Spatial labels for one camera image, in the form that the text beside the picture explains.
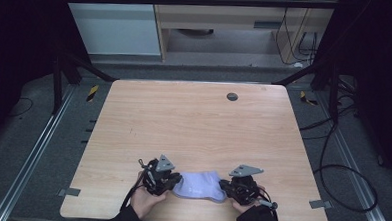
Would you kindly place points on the black horizontal frame bar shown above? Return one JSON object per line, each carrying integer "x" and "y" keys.
{"x": 188, "y": 1}

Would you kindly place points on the light wooden desk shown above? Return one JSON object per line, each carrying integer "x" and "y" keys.
{"x": 221, "y": 18}

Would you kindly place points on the round grey table grommet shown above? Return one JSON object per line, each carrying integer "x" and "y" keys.
{"x": 232, "y": 96}

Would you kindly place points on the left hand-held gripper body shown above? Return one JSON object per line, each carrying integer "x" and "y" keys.
{"x": 157, "y": 180}

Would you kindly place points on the person's right hand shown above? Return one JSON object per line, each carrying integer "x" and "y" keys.
{"x": 251, "y": 207}

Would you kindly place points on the aluminium floor rail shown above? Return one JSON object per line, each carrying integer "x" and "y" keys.
{"x": 32, "y": 153}
{"x": 354, "y": 177}

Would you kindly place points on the pale lavender cloth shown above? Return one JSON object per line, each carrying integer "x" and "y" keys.
{"x": 200, "y": 185}

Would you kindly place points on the person's left hand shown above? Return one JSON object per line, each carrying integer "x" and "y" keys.
{"x": 145, "y": 201}

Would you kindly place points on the white cabinet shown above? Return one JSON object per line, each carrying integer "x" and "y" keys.
{"x": 114, "y": 23}

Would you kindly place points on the black metal stand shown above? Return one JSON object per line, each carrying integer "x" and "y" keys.
{"x": 331, "y": 86}
{"x": 58, "y": 81}

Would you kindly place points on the grey tape strip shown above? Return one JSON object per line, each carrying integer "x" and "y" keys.
{"x": 320, "y": 204}
{"x": 69, "y": 192}

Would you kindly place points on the black curtain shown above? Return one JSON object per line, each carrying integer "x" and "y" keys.
{"x": 382, "y": 82}
{"x": 16, "y": 49}

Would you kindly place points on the yellow black striped tape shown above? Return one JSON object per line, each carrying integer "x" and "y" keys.
{"x": 92, "y": 93}
{"x": 307, "y": 98}

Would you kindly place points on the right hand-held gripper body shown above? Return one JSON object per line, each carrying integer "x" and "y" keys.
{"x": 245, "y": 189}

